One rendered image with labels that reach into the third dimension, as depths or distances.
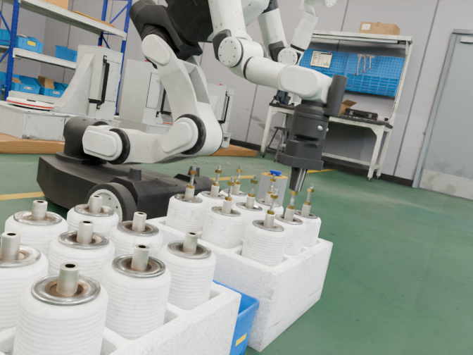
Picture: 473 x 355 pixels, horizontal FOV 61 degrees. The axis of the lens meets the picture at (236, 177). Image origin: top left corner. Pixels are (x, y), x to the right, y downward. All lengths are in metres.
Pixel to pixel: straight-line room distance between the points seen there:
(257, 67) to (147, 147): 0.62
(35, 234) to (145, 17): 1.05
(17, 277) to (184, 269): 0.23
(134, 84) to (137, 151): 2.27
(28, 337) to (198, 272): 0.26
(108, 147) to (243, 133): 5.28
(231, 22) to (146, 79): 2.59
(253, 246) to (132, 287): 0.41
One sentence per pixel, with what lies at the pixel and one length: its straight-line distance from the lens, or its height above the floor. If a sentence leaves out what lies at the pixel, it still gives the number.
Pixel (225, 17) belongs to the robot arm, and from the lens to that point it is 1.17.
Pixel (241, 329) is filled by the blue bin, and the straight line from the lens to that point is 0.84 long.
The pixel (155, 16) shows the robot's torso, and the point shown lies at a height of 0.78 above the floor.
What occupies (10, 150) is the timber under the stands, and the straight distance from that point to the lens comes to 2.80.
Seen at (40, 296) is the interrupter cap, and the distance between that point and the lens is 0.50.
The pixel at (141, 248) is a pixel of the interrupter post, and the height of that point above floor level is 0.28.
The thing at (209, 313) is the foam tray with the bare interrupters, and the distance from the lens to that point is 0.66.
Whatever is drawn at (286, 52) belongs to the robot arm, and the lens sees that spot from 1.65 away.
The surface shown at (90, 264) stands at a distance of 0.64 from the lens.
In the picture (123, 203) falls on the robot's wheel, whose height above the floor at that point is 0.15.
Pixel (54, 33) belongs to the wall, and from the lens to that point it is 10.36.
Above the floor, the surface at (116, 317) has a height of 0.20.
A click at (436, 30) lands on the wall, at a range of 6.21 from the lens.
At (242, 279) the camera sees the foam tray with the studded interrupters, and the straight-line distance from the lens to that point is 0.90.
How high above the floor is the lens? 0.48
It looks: 9 degrees down
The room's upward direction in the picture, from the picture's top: 11 degrees clockwise
